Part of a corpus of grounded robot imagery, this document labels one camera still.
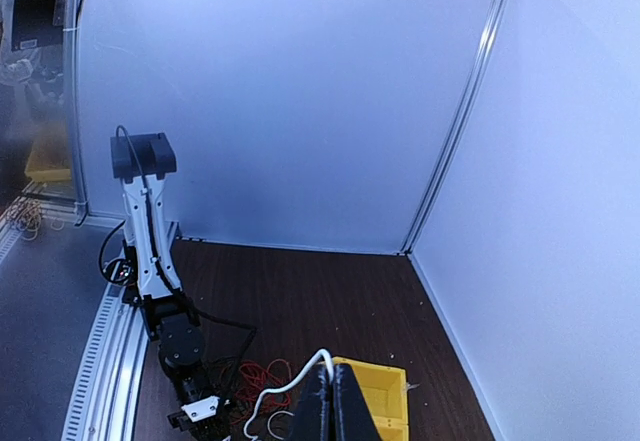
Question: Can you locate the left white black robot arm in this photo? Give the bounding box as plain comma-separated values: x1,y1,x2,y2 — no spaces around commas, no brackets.
102,125,234,440

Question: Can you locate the red wire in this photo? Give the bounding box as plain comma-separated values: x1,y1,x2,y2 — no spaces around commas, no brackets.
219,358,294,425

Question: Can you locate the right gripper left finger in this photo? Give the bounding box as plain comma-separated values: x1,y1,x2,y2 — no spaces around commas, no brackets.
288,366,333,441

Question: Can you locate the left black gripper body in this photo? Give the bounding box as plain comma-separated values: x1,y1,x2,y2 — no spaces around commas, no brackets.
167,376,231,440

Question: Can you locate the aluminium front rail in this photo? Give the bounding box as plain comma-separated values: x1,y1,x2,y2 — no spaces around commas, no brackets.
60,284,149,441

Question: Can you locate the aluminium frame post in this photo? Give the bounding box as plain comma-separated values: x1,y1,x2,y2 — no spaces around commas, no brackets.
400,0,508,256
63,0,99,227

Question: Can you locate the thin white wire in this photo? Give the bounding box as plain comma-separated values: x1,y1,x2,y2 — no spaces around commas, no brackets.
243,348,336,440

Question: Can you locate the yellow bin near end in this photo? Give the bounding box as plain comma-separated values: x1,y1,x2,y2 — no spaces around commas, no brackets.
333,357,408,424

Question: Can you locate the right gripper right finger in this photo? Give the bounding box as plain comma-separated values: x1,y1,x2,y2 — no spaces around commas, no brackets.
332,363,380,441

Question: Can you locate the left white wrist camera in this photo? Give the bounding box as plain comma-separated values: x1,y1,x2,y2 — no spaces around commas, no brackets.
181,395,220,423

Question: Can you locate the right aluminium frame post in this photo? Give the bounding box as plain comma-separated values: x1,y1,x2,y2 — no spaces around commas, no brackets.
400,0,508,256

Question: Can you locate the left aluminium frame post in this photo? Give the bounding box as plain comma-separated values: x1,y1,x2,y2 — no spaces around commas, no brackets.
63,0,99,227

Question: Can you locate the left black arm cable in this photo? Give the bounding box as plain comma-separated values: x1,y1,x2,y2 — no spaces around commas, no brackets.
98,125,259,392

